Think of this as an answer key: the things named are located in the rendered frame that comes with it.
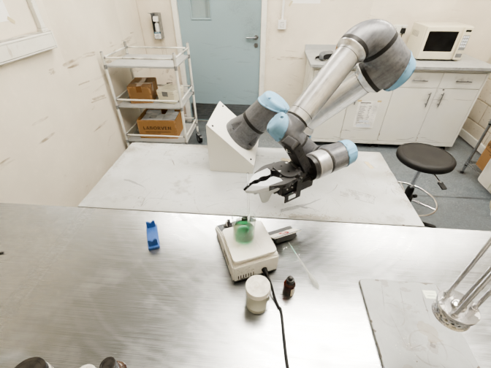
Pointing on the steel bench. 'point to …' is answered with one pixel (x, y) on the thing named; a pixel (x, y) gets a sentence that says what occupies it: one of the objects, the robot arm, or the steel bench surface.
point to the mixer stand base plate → (412, 327)
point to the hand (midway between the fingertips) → (248, 185)
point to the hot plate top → (262, 238)
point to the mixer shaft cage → (466, 315)
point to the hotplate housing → (244, 269)
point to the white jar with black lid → (33, 363)
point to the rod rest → (152, 235)
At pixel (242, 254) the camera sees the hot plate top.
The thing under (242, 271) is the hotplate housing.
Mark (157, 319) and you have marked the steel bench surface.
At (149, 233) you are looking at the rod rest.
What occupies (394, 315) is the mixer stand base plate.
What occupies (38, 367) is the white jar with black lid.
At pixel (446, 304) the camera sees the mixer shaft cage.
